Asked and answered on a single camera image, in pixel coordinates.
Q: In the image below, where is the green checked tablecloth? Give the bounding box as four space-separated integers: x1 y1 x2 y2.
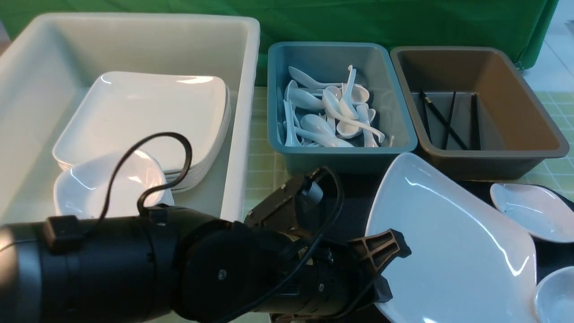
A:
244 87 573 213

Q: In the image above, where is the teal plastic bin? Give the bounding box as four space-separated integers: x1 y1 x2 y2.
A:
267 42 418 174

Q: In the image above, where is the large white plastic tub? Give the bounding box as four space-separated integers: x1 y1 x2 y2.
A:
0 13 260 223

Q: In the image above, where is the black cable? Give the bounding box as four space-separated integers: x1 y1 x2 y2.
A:
85 132 346 323

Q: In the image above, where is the white spoon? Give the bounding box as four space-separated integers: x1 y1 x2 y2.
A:
296 114 354 148
288 66 342 89
339 64 359 119
323 90 385 143

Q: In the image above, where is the brown plastic bin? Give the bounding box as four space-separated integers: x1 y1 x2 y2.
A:
390 46 570 180

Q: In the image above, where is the stack of white square plates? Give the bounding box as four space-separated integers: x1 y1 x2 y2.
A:
52 71 231 192

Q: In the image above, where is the white rectangular rice plate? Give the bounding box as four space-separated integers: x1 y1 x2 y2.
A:
365 153 538 323

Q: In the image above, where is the white bowl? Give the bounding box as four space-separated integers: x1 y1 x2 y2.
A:
534 266 574 323
490 183 574 243

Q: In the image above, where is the stack of white bowls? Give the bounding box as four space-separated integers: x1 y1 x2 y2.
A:
53 150 167 219

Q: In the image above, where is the green backdrop cloth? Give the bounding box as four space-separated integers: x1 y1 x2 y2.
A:
0 0 558 86

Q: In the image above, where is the white spoon front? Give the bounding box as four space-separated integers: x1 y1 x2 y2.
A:
296 114 354 148

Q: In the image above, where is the black chopstick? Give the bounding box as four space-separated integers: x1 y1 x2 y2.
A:
422 92 468 150
419 89 432 144
442 91 457 150

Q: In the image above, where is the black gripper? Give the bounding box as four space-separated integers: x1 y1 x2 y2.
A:
244 168 412 318

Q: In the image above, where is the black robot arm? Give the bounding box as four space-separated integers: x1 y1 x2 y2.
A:
1 168 411 323

